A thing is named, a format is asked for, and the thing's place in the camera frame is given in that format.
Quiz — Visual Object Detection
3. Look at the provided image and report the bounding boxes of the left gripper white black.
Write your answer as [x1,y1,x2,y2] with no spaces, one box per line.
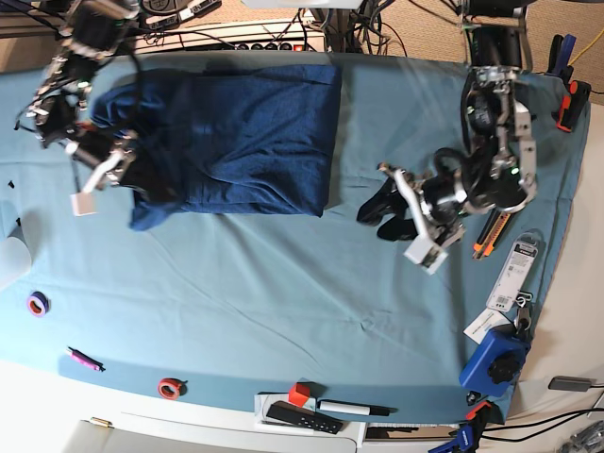
[356,162,466,275]

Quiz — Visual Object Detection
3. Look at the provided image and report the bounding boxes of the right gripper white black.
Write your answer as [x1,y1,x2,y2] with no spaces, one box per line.
[65,129,163,216]

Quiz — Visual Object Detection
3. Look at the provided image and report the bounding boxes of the dark blue t-shirt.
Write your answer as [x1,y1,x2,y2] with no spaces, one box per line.
[91,64,342,231]

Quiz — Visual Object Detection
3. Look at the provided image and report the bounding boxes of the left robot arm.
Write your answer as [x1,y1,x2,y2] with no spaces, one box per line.
[357,1,537,274]

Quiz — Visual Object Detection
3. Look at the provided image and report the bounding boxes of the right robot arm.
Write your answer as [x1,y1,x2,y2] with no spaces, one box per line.
[22,1,175,216]

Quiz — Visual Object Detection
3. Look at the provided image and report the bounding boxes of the orange black utility knife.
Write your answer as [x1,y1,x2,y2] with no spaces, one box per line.
[472,210,512,260]

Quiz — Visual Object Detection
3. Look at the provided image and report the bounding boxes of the light blue table cloth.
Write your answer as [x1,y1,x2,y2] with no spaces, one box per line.
[1,51,591,423]

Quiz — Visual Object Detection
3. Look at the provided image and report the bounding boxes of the white packaged item blister card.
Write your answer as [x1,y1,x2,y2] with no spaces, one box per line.
[486,228,544,313]

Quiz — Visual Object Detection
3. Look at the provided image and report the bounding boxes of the white paper card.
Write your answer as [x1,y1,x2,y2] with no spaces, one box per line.
[463,308,511,344]

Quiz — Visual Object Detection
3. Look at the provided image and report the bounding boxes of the white paper roll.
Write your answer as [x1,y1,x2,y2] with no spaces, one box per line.
[0,237,32,291]

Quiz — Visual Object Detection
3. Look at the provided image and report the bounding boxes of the black foot pedal start label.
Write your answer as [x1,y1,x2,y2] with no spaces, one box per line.
[140,0,187,28]

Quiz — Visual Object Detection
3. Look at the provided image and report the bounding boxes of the metal carabiner keys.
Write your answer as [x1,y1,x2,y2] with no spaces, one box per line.
[514,291,533,342]

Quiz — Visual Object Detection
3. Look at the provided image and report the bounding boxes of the purple tape roll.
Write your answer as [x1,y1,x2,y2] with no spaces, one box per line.
[26,291,50,317]

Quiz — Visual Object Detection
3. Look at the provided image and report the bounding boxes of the blue box black knob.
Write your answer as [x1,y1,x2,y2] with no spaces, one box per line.
[459,327,531,397]

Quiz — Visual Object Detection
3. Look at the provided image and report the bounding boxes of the pink marker pen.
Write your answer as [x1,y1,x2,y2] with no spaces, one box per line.
[65,347,105,372]

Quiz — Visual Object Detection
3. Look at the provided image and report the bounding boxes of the red cube block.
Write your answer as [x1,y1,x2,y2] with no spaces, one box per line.
[288,382,311,408]

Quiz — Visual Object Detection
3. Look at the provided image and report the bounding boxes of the white black marker pen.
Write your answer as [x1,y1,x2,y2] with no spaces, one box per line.
[316,399,396,417]

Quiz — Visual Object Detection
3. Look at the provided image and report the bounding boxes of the orange black clamp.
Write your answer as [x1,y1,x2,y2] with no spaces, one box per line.
[465,400,492,421]
[556,80,592,133]

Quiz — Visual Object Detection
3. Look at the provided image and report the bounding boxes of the red tape roll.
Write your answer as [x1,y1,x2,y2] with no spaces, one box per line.
[158,377,187,400]

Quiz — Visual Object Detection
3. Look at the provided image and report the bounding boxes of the orange black lower clamp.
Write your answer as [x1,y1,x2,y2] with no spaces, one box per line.
[465,400,492,421]

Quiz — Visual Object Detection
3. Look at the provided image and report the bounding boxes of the black remote control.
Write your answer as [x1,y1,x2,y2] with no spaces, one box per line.
[266,401,344,434]

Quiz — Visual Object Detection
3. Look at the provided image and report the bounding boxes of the white book under remote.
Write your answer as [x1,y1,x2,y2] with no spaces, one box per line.
[254,392,368,445]

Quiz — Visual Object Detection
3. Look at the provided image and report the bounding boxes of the blue black clamp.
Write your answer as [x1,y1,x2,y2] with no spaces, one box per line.
[428,425,481,453]

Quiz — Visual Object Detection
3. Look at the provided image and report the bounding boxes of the blue spring clamp top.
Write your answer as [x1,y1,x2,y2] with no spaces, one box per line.
[545,34,577,76]

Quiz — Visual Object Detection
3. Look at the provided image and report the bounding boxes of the grey adapter box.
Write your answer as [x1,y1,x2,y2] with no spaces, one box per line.
[548,376,593,393]

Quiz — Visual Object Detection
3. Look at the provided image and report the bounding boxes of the white power strip red switch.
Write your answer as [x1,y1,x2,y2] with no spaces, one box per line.
[184,40,320,52]

